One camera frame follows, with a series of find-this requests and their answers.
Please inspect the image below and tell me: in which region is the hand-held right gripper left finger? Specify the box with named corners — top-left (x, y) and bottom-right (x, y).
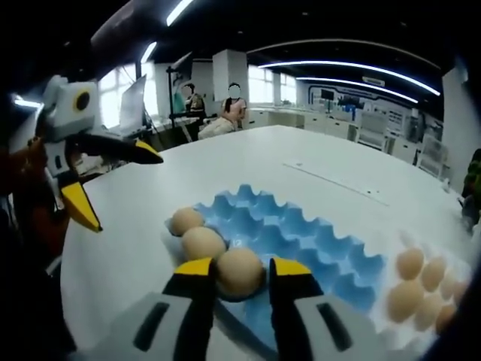
top-left (69, 256), bottom-right (217, 361)

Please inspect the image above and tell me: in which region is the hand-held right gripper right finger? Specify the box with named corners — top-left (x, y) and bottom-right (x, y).
top-left (268, 256), bottom-right (384, 361)

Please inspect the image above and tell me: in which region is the brown egg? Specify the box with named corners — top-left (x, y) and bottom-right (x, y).
top-left (171, 208), bottom-right (207, 237)
top-left (181, 226), bottom-right (228, 261)
top-left (215, 247), bottom-right (265, 300)

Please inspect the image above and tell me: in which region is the blue egg tray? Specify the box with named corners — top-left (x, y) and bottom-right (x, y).
top-left (191, 183), bottom-right (388, 356)

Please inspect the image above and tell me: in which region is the group of brown eggs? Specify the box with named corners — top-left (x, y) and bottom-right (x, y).
top-left (386, 247), bottom-right (469, 335)

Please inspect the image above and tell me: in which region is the white foam tray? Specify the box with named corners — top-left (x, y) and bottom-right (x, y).
top-left (371, 225), bottom-right (475, 347)

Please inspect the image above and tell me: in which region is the person's left hand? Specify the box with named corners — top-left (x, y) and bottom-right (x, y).
top-left (7, 137), bottom-right (72, 264)

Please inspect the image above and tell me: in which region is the white tilted panel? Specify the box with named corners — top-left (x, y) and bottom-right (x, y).
top-left (119, 74), bottom-right (148, 132)

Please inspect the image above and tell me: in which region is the black stand pole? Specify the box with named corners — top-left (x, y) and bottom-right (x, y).
top-left (166, 52), bottom-right (193, 121)

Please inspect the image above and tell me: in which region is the straight ceiling light strip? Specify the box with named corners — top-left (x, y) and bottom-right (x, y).
top-left (166, 0), bottom-right (195, 26)
top-left (141, 41), bottom-right (158, 64)

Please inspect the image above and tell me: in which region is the white table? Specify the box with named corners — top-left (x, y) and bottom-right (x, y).
top-left (59, 123), bottom-right (476, 361)

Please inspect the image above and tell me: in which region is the white power socket strip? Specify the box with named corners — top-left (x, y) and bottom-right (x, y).
top-left (282, 162), bottom-right (391, 207)

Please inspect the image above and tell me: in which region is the white cabinet row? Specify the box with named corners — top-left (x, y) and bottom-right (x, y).
top-left (247, 107), bottom-right (362, 141)

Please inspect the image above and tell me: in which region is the white mesh chair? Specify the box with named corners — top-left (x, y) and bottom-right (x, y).
top-left (358, 111), bottom-right (389, 150)
top-left (418, 134), bottom-right (451, 178)

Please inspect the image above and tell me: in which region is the long curved ceiling light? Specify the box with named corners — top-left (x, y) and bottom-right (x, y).
top-left (258, 59), bottom-right (441, 97)

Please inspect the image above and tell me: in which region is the green potted plant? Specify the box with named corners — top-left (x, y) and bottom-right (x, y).
top-left (464, 148), bottom-right (481, 200)

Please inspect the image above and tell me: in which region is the short curved ceiling light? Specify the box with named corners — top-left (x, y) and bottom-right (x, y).
top-left (295, 77), bottom-right (419, 105)

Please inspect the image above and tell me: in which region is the blue white wall display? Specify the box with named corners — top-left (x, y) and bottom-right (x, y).
top-left (306, 80), bottom-right (444, 125)

